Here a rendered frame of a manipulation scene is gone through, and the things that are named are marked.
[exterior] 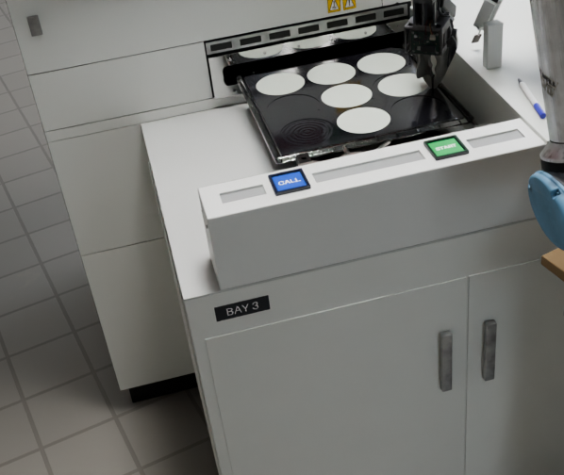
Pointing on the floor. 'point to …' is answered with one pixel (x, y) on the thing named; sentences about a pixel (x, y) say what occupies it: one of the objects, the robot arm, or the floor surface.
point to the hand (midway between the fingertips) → (434, 80)
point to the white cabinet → (399, 365)
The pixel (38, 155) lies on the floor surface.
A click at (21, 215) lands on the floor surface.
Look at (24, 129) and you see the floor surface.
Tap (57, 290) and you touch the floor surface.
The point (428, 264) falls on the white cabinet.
